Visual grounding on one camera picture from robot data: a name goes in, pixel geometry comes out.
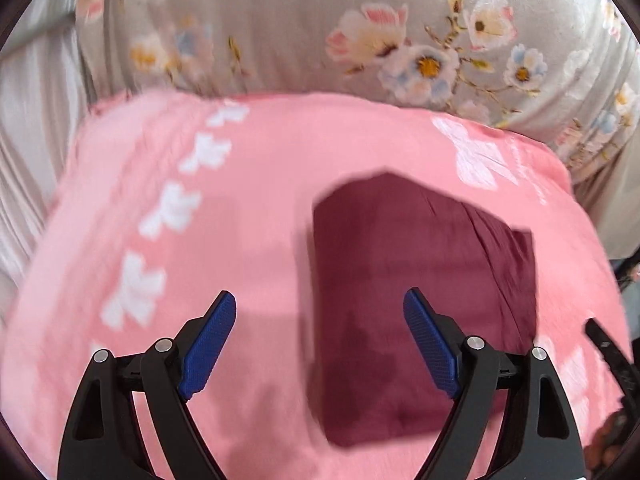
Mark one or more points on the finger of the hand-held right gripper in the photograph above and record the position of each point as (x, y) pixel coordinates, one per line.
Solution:
(611, 355)

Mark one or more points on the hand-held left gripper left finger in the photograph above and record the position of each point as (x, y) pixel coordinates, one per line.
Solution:
(207, 350)

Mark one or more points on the pink blanket with white bows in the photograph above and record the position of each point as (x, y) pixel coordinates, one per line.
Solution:
(275, 160)

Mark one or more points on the white cloth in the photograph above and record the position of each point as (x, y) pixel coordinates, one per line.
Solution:
(30, 110)

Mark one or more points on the person's right hand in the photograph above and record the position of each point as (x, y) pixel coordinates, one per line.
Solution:
(600, 450)

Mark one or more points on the grey floral bed sheet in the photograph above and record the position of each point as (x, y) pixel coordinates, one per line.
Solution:
(275, 35)

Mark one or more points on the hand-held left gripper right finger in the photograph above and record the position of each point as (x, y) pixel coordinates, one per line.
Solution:
(432, 347)

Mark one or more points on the maroon jacket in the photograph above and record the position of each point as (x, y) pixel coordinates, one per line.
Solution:
(400, 240)

